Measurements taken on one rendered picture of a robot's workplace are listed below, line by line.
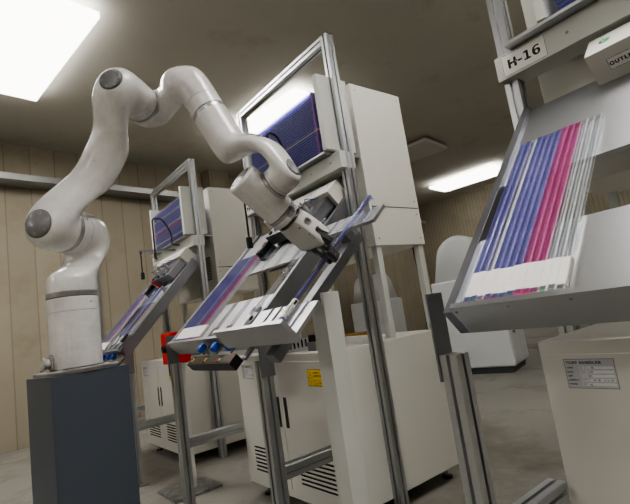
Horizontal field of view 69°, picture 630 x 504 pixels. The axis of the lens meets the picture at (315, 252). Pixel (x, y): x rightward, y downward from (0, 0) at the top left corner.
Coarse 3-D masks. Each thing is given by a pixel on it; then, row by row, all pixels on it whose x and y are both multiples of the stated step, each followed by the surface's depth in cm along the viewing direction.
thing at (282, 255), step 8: (264, 240) 224; (288, 240) 195; (256, 248) 222; (280, 248) 194; (288, 248) 186; (296, 248) 179; (248, 256) 221; (272, 256) 193; (280, 256) 186; (288, 256) 178; (264, 264) 192; (272, 264) 185; (280, 264) 178; (256, 272) 193
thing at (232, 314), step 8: (232, 304) 181; (240, 304) 174; (248, 304) 168; (256, 304) 162; (264, 304) 157; (224, 312) 181; (232, 312) 174; (240, 312) 167; (248, 312) 162; (216, 320) 180; (224, 320) 173; (232, 320) 167; (240, 320) 161; (208, 328) 179; (216, 328) 170; (208, 336) 170
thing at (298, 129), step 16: (288, 112) 200; (304, 112) 191; (272, 128) 210; (288, 128) 200; (304, 128) 191; (288, 144) 201; (304, 144) 192; (320, 144) 185; (256, 160) 222; (304, 160) 192
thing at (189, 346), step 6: (210, 336) 163; (168, 342) 195; (174, 342) 189; (180, 342) 183; (186, 342) 179; (192, 342) 175; (198, 342) 171; (204, 342) 168; (210, 342) 164; (174, 348) 194; (180, 348) 189; (186, 348) 185; (192, 348) 181; (222, 348) 163; (240, 348) 153; (246, 348) 150
